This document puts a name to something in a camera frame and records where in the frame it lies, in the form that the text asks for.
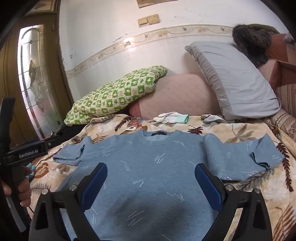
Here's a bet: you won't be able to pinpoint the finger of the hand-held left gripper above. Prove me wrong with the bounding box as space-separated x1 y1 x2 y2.
45 127 68 149

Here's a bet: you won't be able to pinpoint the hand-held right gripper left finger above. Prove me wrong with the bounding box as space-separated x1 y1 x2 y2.
29 162 108 241

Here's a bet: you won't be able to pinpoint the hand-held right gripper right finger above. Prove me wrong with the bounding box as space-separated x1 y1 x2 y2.
195 163 273 241

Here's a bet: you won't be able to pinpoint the person's left hand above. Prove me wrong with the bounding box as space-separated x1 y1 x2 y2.
0 166 32 208

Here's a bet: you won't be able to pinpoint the teal small cloth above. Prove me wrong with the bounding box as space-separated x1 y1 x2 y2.
25 163 36 180

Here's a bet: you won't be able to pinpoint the leaf print blanket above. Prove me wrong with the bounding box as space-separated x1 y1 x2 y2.
26 115 296 241

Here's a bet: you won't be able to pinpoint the wooden door with stained glass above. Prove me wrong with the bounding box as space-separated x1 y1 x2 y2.
0 13 74 149

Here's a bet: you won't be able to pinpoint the crumpled white cloth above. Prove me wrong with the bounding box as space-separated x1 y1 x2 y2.
201 113 228 123

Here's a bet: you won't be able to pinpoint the green checkered pillow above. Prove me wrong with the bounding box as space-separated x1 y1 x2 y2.
63 65 168 127

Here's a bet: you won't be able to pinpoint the white gloves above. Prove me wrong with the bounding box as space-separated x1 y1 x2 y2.
153 112 190 124

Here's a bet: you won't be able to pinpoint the pink quilted cushion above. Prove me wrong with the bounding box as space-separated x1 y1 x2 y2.
128 72 222 121

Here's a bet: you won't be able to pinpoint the grey pillow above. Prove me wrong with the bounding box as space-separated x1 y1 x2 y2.
184 41 282 121

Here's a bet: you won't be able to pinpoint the striped bed sheet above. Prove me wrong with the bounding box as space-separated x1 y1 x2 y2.
266 83 296 149

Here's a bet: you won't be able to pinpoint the framed panel above door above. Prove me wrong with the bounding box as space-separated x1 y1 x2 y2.
25 0 58 15

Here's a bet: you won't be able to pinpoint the fur trimmed coat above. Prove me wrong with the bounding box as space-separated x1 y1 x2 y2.
232 23 281 67

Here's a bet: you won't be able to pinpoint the brown cardboard box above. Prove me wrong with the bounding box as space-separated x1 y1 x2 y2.
259 34 296 90

